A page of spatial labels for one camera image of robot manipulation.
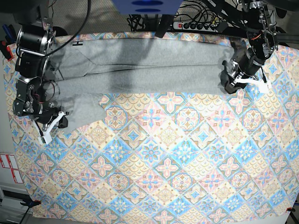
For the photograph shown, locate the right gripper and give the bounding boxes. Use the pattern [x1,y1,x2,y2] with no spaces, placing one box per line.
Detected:
[33,111,69,145]

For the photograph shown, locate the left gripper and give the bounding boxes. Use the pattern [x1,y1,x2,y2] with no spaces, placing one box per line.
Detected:
[221,60,272,94]

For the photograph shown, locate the grey T-shirt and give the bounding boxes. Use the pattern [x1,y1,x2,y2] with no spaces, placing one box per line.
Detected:
[47,38,235,133]

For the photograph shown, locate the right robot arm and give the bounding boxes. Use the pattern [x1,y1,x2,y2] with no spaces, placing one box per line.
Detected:
[13,0,68,144]

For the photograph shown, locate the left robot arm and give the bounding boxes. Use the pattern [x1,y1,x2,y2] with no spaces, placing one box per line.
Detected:
[205,0,278,94]

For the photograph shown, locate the black power strip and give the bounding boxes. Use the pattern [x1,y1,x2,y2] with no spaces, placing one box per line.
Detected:
[172,21,218,33]

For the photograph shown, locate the white red labels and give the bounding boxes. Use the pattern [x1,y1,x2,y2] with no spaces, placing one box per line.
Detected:
[0,154,23,184]

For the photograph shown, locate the patterned tablecloth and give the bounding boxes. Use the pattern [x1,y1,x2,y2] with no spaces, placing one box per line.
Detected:
[2,46,299,224]

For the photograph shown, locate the black clamp bottom left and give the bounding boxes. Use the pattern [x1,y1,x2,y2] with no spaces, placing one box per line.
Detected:
[20,199,41,208]

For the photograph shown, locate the red black clamp top left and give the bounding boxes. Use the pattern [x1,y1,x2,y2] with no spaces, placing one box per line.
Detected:
[0,41,13,61]

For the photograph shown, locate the clamp bottom right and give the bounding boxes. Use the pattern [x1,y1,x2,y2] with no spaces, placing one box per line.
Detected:
[287,208,299,213]

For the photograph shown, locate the black strap on table edge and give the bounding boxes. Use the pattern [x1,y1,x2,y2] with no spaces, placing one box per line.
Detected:
[155,14,172,38]

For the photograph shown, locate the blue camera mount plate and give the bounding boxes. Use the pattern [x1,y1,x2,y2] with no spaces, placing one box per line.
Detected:
[112,0,183,15]

